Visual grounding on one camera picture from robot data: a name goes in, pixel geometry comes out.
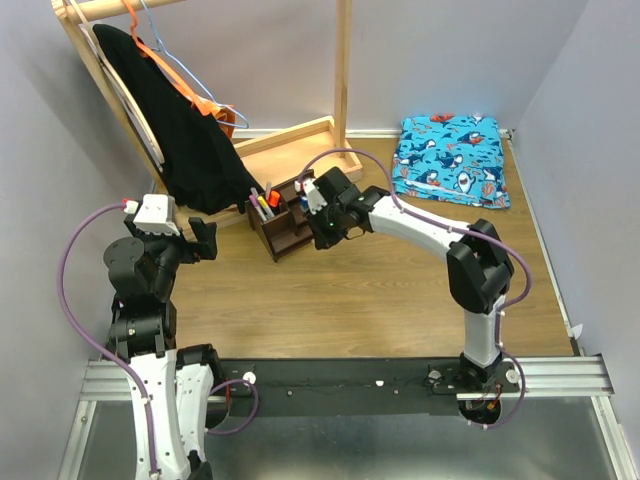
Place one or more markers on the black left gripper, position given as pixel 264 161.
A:
pixel 204 246

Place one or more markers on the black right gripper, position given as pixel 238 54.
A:
pixel 323 239

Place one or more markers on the blue and grey glue stick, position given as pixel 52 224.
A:
pixel 303 202

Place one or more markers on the orange black highlighter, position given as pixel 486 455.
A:
pixel 274 198

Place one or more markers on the yellow capped white marker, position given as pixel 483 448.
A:
pixel 266 207

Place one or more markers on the purple capped white marker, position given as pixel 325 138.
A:
pixel 257 207

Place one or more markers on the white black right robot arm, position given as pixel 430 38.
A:
pixel 479 272

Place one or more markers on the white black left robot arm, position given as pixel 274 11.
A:
pixel 169 385

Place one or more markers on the dark brown wooden desk organizer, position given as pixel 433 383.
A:
pixel 288 230

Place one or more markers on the wooden clothes rack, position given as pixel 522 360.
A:
pixel 274 157

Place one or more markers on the black garment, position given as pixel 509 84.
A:
pixel 201 168

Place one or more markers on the blue shark print cloth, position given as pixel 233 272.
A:
pixel 451 158

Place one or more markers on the orange hanger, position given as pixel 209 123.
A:
pixel 206 105

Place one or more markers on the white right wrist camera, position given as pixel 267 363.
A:
pixel 314 199

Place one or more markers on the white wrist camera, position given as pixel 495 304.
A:
pixel 314 199
pixel 153 214

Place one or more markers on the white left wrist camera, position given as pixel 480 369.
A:
pixel 153 214

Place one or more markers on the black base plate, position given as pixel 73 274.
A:
pixel 324 387

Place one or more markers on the blue wire hanger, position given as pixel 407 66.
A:
pixel 242 121

